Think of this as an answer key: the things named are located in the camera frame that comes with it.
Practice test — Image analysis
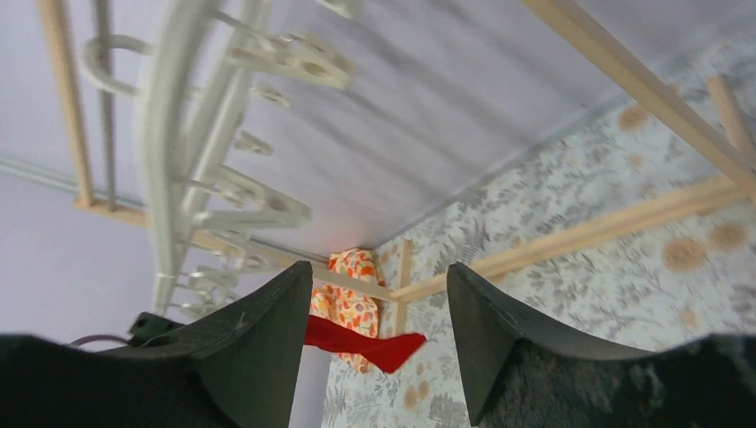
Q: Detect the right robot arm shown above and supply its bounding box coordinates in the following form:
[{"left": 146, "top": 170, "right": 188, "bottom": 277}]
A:
[{"left": 1, "top": 262, "right": 755, "bottom": 427}]

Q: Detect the orange floral cloth bundle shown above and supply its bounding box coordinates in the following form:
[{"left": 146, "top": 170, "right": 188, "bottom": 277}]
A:
[{"left": 310, "top": 249, "right": 385, "bottom": 374}]

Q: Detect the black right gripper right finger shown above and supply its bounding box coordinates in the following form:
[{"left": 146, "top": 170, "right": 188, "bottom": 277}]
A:
[{"left": 447, "top": 263, "right": 755, "bottom": 427}]

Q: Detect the red sock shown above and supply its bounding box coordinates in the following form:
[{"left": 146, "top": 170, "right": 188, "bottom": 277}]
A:
[{"left": 304, "top": 315, "right": 427, "bottom": 374}]

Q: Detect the white clip sock hanger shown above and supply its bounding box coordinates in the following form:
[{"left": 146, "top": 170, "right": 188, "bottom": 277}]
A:
[{"left": 81, "top": 1, "right": 354, "bottom": 317}]

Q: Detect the wooden drying rack stand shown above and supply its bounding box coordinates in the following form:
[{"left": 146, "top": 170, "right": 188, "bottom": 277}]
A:
[{"left": 35, "top": 0, "right": 756, "bottom": 338}]

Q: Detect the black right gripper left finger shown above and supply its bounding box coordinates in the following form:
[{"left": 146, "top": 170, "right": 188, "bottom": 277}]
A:
[{"left": 1, "top": 261, "right": 312, "bottom": 427}]

